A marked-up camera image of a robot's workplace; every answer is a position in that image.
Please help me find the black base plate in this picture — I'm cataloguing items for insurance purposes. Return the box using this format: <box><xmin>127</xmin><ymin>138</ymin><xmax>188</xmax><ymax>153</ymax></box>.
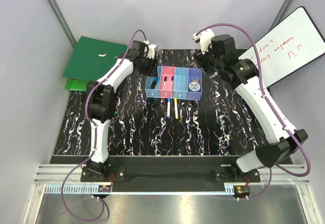
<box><xmin>81</xmin><ymin>156</ymin><xmax>261</xmax><ymax>194</ymax></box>

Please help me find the light blue bin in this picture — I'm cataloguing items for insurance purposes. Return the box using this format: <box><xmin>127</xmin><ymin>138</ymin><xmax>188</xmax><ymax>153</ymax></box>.
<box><xmin>145</xmin><ymin>76</ymin><xmax>160</xmax><ymax>98</ymax></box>

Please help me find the purple cable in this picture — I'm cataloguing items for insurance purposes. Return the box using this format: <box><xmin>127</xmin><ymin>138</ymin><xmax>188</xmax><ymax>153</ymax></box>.
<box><xmin>60</xmin><ymin>29</ymin><xmax>149</xmax><ymax>221</ymax></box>
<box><xmin>197</xmin><ymin>23</ymin><xmax>312</xmax><ymax>201</ymax></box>

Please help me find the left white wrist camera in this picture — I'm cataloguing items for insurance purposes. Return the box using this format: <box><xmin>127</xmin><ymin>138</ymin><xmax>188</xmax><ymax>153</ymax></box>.
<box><xmin>145</xmin><ymin>44</ymin><xmax>158</xmax><ymax>59</ymax></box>

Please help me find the aluminium frame rail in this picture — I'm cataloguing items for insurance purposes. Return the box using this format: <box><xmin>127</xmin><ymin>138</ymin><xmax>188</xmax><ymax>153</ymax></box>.
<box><xmin>46</xmin><ymin>0</ymin><xmax>77</xmax><ymax>49</ymax></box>

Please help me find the black marble mat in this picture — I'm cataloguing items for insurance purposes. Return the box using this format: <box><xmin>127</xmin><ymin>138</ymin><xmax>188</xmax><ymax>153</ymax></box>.
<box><xmin>52</xmin><ymin>48</ymin><xmax>281</xmax><ymax>156</ymax></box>

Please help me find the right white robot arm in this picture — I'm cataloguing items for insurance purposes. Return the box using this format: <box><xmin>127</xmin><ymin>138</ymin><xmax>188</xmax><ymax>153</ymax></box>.
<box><xmin>192</xmin><ymin>30</ymin><xmax>308</xmax><ymax>182</ymax></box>

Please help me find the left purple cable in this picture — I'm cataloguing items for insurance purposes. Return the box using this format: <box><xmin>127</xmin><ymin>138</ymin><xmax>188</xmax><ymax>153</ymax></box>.
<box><xmin>60</xmin><ymin>29</ymin><xmax>149</xmax><ymax>221</ymax></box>

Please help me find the white board with writing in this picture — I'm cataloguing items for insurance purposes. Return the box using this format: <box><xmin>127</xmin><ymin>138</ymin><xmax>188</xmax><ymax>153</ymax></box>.
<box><xmin>255</xmin><ymin>6</ymin><xmax>324</xmax><ymax>87</ymax></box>

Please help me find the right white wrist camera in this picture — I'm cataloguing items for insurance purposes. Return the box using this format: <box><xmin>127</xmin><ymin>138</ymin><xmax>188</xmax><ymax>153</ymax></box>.
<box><xmin>192</xmin><ymin>28</ymin><xmax>215</xmax><ymax>54</ymax></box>

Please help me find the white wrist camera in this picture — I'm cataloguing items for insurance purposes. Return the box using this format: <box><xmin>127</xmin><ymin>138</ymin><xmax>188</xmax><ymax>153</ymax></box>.
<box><xmin>145</xmin><ymin>44</ymin><xmax>158</xmax><ymax>59</ymax></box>
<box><xmin>192</xmin><ymin>28</ymin><xmax>215</xmax><ymax>54</ymax></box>

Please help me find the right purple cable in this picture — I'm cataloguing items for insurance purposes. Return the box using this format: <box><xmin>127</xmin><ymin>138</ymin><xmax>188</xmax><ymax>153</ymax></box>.
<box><xmin>197</xmin><ymin>23</ymin><xmax>312</xmax><ymax>201</ymax></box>

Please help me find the yellow capped white marker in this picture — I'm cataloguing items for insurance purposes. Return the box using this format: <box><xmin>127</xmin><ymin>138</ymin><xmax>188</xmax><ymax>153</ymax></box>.
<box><xmin>174</xmin><ymin>98</ymin><xmax>179</xmax><ymax>119</ymax></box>

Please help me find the purple bin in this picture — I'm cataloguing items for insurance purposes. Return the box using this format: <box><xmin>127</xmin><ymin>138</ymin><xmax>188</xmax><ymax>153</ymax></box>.
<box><xmin>187</xmin><ymin>68</ymin><xmax>202</xmax><ymax>101</ymax></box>

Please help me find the green ring binder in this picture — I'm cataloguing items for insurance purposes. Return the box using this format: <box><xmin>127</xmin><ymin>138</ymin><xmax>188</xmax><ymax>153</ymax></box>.
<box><xmin>63</xmin><ymin>36</ymin><xmax>127</xmax><ymax>92</ymax></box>

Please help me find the teal blue bin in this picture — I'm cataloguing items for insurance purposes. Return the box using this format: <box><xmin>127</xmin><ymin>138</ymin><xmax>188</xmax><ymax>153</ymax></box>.
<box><xmin>173</xmin><ymin>67</ymin><xmax>188</xmax><ymax>100</ymax></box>

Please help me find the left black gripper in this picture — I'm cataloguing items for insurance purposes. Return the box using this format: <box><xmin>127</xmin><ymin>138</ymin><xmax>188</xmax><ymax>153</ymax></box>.
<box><xmin>138</xmin><ymin>54</ymin><xmax>158</xmax><ymax>78</ymax></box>

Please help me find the blue capped white marker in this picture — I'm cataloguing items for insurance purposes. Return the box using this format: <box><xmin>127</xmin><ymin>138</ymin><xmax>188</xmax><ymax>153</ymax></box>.
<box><xmin>167</xmin><ymin>98</ymin><xmax>171</xmax><ymax>118</ymax></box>

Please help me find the dark blue capped marker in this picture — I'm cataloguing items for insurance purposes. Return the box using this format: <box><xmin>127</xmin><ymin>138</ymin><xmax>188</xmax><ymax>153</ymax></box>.
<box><xmin>171</xmin><ymin>76</ymin><xmax>174</xmax><ymax>90</ymax></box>

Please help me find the pink bin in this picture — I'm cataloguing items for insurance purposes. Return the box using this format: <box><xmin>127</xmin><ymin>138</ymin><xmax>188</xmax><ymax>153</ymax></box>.
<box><xmin>159</xmin><ymin>67</ymin><xmax>176</xmax><ymax>98</ymax></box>

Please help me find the white marker pen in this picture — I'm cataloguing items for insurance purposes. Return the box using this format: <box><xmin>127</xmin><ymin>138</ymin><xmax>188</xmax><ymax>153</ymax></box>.
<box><xmin>162</xmin><ymin>76</ymin><xmax>168</xmax><ymax>89</ymax></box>

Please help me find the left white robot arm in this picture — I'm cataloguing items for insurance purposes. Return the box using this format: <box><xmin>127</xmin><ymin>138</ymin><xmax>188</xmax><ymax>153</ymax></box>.
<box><xmin>82</xmin><ymin>41</ymin><xmax>158</xmax><ymax>181</ymax></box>

